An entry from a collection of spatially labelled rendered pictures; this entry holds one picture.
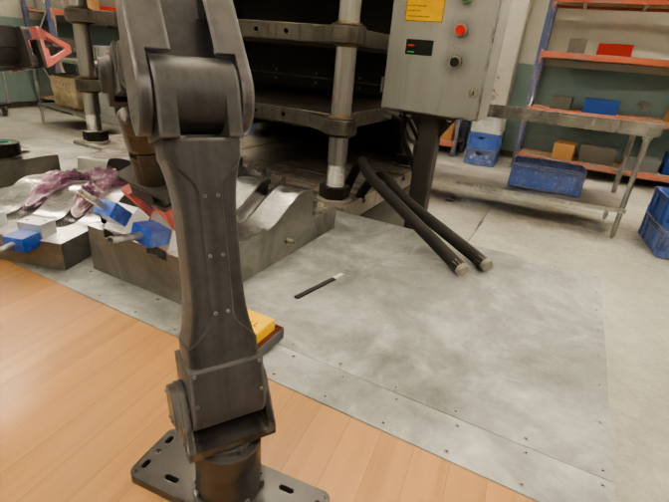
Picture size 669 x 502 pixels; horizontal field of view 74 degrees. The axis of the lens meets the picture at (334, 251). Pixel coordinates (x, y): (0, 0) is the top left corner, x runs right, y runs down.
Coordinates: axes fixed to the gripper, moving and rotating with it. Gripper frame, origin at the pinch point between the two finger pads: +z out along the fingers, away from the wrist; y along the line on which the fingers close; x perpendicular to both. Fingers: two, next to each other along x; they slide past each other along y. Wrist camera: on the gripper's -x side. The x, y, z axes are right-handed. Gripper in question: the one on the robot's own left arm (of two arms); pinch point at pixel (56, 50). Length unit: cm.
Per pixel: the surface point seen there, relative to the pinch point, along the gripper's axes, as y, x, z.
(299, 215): -41, 37, 16
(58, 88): 496, -8, 362
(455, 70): -65, 10, 71
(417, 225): -63, 44, 33
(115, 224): -19.9, 30.5, -12.9
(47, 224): -4.6, 30.5, -15.3
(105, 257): -15.7, 36.8, -13.8
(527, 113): -78, 49, 339
